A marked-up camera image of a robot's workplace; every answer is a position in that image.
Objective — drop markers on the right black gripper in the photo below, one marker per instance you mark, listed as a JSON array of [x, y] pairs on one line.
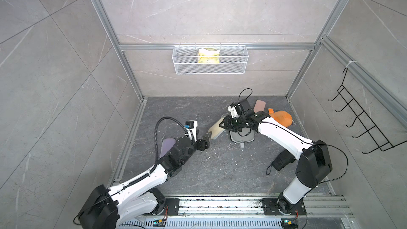
[[227, 124]]

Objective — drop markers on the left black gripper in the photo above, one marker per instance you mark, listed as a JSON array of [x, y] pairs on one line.
[[204, 142]]

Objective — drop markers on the purple-lined grey sleeve case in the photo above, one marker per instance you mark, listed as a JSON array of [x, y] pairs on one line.
[[167, 144]]

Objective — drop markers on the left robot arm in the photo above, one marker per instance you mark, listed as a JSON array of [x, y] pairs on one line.
[[108, 208]]

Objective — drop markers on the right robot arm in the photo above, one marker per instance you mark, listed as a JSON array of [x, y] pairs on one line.
[[313, 157]]

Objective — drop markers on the black folded umbrella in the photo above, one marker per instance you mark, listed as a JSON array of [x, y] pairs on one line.
[[283, 159]]

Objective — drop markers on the pink rectangular case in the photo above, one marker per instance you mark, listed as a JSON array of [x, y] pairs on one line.
[[259, 106]]

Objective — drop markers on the orange whale plush toy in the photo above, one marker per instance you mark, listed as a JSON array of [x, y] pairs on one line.
[[282, 117]]

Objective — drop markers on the yellow packet in basket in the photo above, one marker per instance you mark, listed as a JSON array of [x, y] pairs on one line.
[[208, 56]]

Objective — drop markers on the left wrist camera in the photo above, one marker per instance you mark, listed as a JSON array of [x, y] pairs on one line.
[[191, 127]]

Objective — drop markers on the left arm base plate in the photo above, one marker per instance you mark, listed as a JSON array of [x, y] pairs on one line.
[[168, 206]]

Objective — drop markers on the white wire wall basket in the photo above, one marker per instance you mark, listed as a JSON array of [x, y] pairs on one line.
[[233, 60]]

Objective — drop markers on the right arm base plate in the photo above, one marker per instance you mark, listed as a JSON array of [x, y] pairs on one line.
[[271, 206]]

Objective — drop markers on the aluminium front rail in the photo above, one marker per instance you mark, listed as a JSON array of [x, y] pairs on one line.
[[243, 212]]

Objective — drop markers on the black wall hook rack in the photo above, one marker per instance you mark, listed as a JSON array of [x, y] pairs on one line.
[[363, 118]]

